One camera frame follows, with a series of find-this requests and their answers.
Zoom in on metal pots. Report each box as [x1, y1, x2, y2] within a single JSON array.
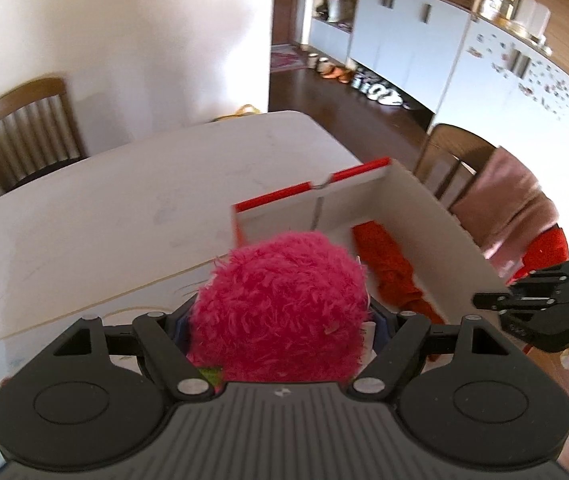
[[479, 0, 523, 23]]

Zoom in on pink fluffy plush ball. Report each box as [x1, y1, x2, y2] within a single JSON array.
[[184, 230, 370, 383]]

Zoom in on pink scarf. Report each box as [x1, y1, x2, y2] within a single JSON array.
[[452, 146, 561, 281]]

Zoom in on wooden chair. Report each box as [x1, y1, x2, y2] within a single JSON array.
[[412, 123, 503, 213], [0, 77, 88, 194]]

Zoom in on brown wooden door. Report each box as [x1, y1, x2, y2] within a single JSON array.
[[271, 0, 315, 50]]

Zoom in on white cabinet with handles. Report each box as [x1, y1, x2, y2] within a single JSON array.
[[347, 0, 473, 113]]

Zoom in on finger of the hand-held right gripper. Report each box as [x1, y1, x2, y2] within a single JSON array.
[[472, 291, 558, 314], [511, 257, 569, 296]]

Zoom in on white cabinet with stickers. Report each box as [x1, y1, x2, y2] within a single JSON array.
[[435, 17, 569, 171]]

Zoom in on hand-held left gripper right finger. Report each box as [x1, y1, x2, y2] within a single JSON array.
[[347, 300, 513, 403]]

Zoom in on open white shelf unit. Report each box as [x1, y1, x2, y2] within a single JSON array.
[[309, 0, 363, 68]]

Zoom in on patterned rug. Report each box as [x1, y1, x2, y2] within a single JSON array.
[[270, 49, 306, 74]]

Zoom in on red cushion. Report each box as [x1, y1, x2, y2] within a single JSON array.
[[507, 227, 569, 286]]

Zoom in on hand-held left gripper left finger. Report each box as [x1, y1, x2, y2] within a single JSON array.
[[53, 300, 216, 402]]

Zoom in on red cloth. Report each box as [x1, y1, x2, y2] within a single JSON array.
[[352, 221, 448, 361]]

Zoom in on red and white cardboard box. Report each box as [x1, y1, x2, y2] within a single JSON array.
[[228, 157, 513, 366]]

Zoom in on row of shoes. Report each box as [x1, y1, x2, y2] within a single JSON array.
[[317, 52, 418, 111]]

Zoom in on yellow rope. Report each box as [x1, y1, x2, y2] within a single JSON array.
[[214, 104, 261, 122]]

